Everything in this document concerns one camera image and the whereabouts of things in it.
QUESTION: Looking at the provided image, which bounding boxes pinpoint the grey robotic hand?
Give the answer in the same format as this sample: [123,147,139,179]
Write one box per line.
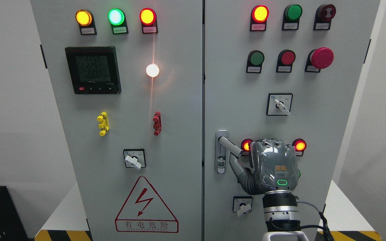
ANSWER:
[229,139,299,195]

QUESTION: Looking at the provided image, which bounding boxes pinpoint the silver door swing handle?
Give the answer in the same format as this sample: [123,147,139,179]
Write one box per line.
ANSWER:
[214,130,243,174]

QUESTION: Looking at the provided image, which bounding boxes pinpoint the grey cabinet right door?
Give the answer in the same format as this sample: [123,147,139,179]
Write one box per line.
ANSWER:
[204,0,380,241]

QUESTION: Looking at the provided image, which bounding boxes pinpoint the grey cabinet door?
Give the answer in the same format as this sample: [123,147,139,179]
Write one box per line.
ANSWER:
[31,0,203,241]
[204,0,380,241]

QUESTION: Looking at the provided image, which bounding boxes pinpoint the grey cabinet left door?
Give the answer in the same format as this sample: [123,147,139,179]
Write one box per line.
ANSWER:
[31,0,203,241]

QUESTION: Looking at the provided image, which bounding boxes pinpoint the red indicator light lower left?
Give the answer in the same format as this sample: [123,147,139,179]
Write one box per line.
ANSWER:
[241,138,253,157]

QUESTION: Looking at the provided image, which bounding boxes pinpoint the red indicator light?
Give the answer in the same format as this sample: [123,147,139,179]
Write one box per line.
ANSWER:
[139,8,158,34]
[241,138,253,157]
[292,138,307,157]
[250,5,269,32]

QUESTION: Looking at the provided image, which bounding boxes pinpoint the red indicator light lower right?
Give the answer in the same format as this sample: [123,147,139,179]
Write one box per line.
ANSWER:
[292,138,307,157]

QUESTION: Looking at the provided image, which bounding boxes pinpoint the green push button second row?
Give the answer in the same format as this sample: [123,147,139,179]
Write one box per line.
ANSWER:
[246,50,265,74]

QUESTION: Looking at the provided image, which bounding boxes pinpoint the red push button second row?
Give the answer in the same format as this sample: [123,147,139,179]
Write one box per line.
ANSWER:
[276,49,296,73]

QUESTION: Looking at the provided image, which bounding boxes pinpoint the red terminal connector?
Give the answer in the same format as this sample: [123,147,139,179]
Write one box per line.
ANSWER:
[152,111,162,136]

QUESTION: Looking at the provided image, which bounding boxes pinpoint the red mushroom emergency stop button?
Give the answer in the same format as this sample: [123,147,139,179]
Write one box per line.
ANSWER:
[305,47,334,73]

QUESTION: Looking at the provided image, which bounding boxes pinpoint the red electric hazard warning sticker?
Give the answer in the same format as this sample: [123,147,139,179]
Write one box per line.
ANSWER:
[115,176,178,233]

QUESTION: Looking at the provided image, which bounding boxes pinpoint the white indicator light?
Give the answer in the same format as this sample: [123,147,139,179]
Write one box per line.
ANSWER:
[146,64,160,78]

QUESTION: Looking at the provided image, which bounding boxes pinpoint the red indicator light top right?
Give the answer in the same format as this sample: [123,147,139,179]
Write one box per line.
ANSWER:
[250,5,269,32]

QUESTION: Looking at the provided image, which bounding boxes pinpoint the green push button top right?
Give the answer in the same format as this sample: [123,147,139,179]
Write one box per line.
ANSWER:
[282,4,303,31]

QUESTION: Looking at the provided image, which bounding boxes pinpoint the dark red buzzer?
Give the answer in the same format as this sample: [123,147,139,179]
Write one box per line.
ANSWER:
[313,4,336,30]

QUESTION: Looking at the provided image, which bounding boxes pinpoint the yellow terminal connector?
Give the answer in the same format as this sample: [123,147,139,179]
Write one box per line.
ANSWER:
[96,111,109,136]

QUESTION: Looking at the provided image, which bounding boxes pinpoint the red indicator light top left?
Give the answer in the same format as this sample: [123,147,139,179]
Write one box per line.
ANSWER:
[139,8,158,34]

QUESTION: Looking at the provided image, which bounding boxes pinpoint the black digital power meter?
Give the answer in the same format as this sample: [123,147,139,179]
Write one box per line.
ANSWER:
[65,46,122,94]

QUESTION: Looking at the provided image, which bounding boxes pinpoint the green indicator light top left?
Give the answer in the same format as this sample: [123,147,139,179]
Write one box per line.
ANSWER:
[108,8,129,34]

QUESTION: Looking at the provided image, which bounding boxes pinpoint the yellow indicator light top left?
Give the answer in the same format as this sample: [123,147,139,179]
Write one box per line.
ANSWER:
[75,9,97,35]

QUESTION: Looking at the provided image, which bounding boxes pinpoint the white selector switch bottom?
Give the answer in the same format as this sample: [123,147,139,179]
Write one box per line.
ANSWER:
[232,196,253,218]

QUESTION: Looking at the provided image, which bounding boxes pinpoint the white selector switch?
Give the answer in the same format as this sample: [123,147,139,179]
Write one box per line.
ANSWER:
[266,93,294,116]
[232,196,253,218]

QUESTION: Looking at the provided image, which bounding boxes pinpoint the white selector switch upper right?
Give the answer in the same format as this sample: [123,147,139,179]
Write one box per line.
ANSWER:
[266,93,294,116]

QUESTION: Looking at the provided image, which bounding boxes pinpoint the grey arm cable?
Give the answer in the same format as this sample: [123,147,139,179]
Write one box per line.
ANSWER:
[269,199,335,241]

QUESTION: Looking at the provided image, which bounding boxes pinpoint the white selector switch left door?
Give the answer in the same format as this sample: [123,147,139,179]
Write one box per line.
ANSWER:
[123,149,146,170]

